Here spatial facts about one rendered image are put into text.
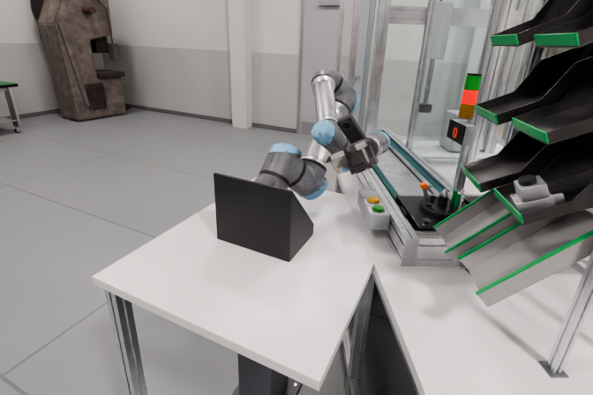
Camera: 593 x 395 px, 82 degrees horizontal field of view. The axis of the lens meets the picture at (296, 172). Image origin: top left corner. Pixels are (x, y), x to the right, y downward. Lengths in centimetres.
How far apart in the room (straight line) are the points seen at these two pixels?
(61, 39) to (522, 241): 694
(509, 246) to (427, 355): 32
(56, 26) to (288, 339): 670
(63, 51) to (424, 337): 686
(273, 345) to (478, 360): 46
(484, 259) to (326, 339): 43
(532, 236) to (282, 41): 530
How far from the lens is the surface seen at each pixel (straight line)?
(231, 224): 115
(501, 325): 106
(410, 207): 127
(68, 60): 719
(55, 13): 721
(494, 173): 97
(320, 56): 557
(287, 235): 104
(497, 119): 86
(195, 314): 95
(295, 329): 90
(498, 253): 96
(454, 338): 97
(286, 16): 589
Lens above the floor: 150
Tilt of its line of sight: 21 degrees down
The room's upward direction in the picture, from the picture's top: 2 degrees clockwise
